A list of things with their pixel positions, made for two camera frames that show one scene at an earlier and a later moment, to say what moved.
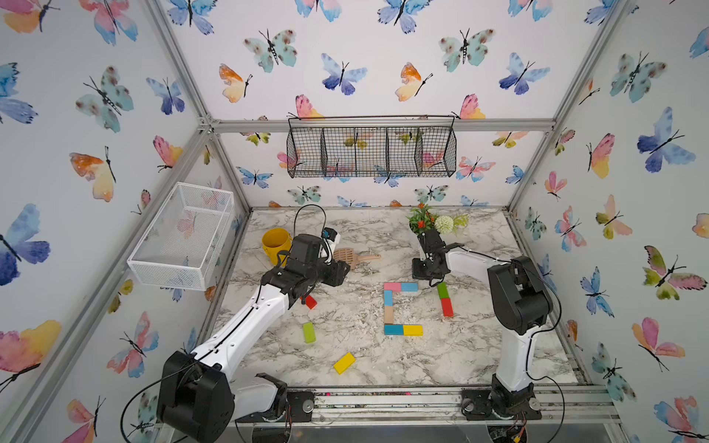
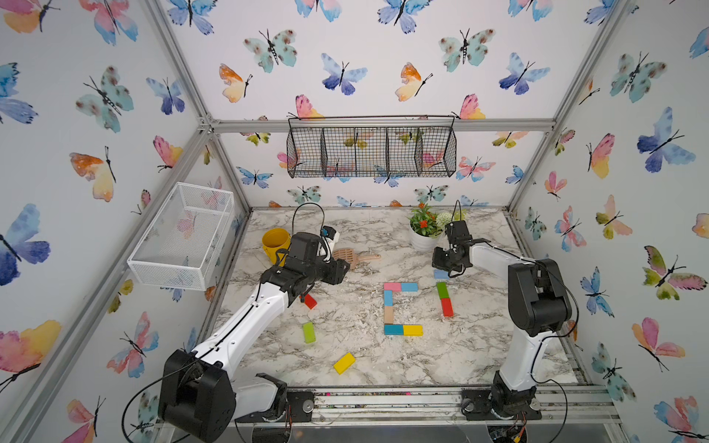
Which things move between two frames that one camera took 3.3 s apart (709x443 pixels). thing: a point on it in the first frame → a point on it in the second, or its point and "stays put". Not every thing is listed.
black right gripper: [417, 273] → [436, 260]
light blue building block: [389, 297] stays put
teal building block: [393, 329] stays put
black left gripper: [336, 273] stays put
